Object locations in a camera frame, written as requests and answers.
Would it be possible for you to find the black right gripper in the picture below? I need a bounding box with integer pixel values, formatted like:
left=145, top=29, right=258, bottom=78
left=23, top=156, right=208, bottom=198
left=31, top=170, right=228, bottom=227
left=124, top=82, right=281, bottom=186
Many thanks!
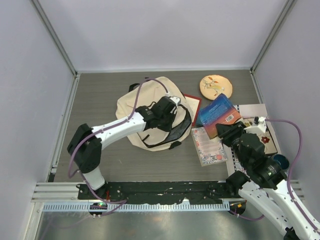
left=215, top=120, right=250, bottom=167

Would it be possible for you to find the blue sunset cover book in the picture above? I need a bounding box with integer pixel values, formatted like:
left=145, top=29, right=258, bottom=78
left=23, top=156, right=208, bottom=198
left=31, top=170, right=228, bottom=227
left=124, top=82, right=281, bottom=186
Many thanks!
left=198, top=93, right=242, bottom=139

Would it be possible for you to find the cream canvas backpack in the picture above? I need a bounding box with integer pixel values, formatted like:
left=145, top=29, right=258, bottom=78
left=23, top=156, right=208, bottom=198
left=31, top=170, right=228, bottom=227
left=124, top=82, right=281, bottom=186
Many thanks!
left=115, top=76, right=193, bottom=152

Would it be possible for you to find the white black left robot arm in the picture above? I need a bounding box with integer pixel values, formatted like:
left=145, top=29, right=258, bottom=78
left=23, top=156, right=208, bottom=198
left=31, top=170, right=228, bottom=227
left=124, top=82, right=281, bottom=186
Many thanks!
left=67, top=96, right=181, bottom=200

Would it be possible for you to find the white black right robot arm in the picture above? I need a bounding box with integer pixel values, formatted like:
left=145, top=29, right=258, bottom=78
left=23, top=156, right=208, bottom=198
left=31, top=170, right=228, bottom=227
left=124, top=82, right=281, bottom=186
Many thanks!
left=216, top=122, right=320, bottom=240

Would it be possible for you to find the floral cover notebook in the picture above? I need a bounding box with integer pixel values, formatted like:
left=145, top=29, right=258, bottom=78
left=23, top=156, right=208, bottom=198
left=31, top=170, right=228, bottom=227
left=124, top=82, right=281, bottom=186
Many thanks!
left=190, top=127, right=228, bottom=167

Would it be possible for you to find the red bordered book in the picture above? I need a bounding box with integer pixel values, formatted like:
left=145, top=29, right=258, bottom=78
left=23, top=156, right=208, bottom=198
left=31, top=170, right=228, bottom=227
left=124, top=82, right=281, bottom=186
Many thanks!
left=184, top=94, right=202, bottom=127

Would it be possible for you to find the patterned white placemat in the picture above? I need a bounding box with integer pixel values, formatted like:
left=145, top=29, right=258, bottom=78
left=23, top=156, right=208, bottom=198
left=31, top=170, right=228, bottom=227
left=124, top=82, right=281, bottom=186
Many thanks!
left=223, top=104, right=281, bottom=176

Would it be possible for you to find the round bird pattern plate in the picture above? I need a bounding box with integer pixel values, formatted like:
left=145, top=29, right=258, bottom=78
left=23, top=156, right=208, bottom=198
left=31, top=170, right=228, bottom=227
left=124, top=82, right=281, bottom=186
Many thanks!
left=199, top=74, right=233, bottom=100

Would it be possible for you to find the square flower pattern plate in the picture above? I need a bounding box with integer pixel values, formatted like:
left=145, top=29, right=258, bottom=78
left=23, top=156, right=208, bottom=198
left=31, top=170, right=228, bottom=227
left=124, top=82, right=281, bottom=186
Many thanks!
left=244, top=118, right=278, bottom=156

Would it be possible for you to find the blue ceramic mug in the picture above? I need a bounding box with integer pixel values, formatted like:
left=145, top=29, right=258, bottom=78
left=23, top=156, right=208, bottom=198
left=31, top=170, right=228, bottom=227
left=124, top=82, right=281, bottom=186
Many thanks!
left=271, top=153, right=290, bottom=171

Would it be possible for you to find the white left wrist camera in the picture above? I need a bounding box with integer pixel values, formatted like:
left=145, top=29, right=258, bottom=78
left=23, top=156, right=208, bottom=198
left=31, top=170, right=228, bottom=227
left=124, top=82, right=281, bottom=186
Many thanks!
left=165, top=92, right=181, bottom=107

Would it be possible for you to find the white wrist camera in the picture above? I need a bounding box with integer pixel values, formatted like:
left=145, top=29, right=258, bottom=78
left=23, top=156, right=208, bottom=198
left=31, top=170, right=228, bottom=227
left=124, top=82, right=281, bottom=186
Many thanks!
left=244, top=116, right=267, bottom=135
left=165, top=92, right=181, bottom=107

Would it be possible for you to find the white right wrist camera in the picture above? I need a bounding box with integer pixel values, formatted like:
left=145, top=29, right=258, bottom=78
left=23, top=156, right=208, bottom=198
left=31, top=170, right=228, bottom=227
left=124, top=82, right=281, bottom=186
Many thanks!
left=244, top=116, right=267, bottom=135

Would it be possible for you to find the black mounting base plate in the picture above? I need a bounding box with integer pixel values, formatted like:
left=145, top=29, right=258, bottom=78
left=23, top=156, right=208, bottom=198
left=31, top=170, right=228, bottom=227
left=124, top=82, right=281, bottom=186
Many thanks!
left=77, top=180, right=257, bottom=205

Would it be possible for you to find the white slotted cable duct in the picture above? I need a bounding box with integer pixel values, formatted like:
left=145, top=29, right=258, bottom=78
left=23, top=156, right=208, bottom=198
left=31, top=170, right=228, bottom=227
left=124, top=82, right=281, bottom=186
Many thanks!
left=42, top=200, right=230, bottom=213

